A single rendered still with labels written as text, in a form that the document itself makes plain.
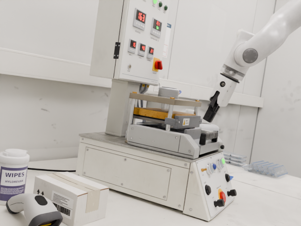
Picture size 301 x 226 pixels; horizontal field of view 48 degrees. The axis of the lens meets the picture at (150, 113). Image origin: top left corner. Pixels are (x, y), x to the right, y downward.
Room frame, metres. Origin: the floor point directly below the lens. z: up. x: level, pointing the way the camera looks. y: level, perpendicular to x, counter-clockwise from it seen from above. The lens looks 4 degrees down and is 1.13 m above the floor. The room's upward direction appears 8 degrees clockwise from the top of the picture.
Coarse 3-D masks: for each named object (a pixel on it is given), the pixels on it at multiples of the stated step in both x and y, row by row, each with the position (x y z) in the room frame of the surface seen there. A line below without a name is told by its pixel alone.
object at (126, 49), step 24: (120, 0) 1.23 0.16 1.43; (144, 0) 1.31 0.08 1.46; (168, 0) 1.49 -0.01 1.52; (96, 24) 1.28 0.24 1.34; (120, 24) 1.23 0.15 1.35; (144, 24) 1.32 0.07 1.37; (96, 48) 1.27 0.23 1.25; (120, 48) 1.22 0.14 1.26; (144, 48) 1.34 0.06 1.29; (96, 72) 1.26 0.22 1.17; (120, 72) 1.22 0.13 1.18; (144, 72) 1.38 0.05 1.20; (120, 96) 1.34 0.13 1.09; (120, 120) 1.34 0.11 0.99; (144, 120) 1.50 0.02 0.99
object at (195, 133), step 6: (126, 132) 1.25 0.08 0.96; (186, 132) 1.18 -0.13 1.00; (192, 132) 1.23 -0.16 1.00; (198, 132) 1.29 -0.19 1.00; (198, 138) 1.30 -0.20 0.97; (198, 144) 1.14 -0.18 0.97; (210, 144) 1.21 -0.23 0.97; (216, 144) 1.28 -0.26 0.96; (204, 150) 1.15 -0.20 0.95; (210, 150) 1.22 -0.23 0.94
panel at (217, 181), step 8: (200, 160) 1.12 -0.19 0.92; (208, 160) 1.18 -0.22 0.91; (200, 168) 1.09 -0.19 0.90; (216, 168) 1.23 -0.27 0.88; (224, 168) 1.31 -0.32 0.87; (200, 176) 1.07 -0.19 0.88; (208, 176) 1.13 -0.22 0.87; (216, 176) 1.20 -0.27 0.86; (224, 176) 1.28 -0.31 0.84; (208, 184) 1.11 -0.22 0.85; (216, 184) 1.18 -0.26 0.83; (224, 184) 1.25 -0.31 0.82; (216, 192) 1.15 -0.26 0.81; (224, 192) 1.23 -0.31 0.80; (208, 200) 1.07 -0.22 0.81; (216, 200) 1.13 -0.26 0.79; (208, 208) 1.05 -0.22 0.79; (216, 208) 1.11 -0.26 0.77
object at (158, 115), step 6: (138, 108) 1.24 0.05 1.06; (144, 108) 1.27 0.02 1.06; (150, 108) 1.33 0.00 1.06; (156, 108) 1.40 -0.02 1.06; (162, 108) 1.29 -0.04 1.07; (168, 108) 1.29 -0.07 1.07; (138, 114) 1.24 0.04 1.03; (144, 114) 1.23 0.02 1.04; (150, 114) 1.22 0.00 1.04; (156, 114) 1.21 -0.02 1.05; (162, 114) 1.20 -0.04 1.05; (174, 114) 1.17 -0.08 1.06; (180, 114) 1.21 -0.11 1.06; (186, 114) 1.27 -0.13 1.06; (192, 114) 1.32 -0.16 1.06; (150, 120) 1.22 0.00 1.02; (156, 120) 1.20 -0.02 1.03; (162, 120) 1.20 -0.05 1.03
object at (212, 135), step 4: (208, 132) 1.20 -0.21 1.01; (212, 132) 1.22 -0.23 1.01; (216, 132) 1.26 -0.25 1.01; (200, 136) 1.16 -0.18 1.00; (204, 136) 1.15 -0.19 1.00; (208, 136) 1.17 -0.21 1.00; (212, 136) 1.22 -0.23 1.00; (216, 136) 1.26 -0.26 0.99; (200, 140) 1.15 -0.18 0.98; (204, 140) 1.15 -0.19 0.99; (212, 140) 1.28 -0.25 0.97; (216, 140) 1.27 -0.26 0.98; (204, 144) 1.15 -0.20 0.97
